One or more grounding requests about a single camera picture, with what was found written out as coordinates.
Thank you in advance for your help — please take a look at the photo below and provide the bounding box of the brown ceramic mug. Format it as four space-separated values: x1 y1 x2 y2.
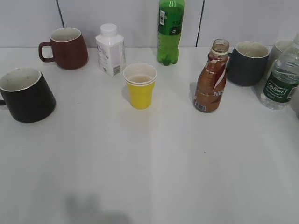
38 27 88 70

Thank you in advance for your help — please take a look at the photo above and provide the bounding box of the dark grey ceramic mug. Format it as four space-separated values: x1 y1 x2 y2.
226 41 269 86

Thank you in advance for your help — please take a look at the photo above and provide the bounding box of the yellow paper cup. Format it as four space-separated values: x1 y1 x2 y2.
123 63 157 109

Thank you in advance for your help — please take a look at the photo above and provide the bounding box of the green soda bottle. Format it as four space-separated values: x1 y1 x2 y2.
157 0 185 66

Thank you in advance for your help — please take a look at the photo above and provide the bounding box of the white ceramic mug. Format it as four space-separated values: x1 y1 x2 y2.
264 40 293 80

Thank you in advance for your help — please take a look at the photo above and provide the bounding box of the white plastic milk bottle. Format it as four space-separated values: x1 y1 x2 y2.
95 23 126 77

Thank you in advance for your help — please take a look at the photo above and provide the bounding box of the Cestbon water bottle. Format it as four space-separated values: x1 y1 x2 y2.
261 35 299 110

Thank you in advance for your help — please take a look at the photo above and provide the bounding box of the brown Nescafe coffee bottle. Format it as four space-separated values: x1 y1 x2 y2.
194 39 229 113

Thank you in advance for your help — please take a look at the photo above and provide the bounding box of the black ceramic mug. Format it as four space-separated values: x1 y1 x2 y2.
0 68 56 123

